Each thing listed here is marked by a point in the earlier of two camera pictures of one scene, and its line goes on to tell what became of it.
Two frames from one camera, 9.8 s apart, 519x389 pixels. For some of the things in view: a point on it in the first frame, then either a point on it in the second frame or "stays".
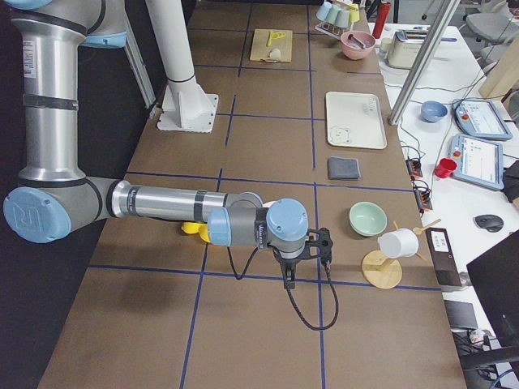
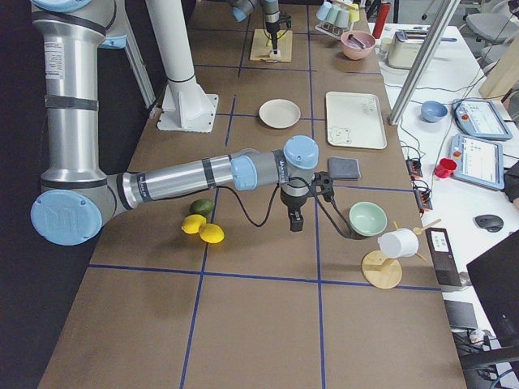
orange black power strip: x=422 y=195 stays
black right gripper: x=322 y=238 -> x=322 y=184
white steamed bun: x=275 y=53 stays
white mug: x=401 y=242 stays
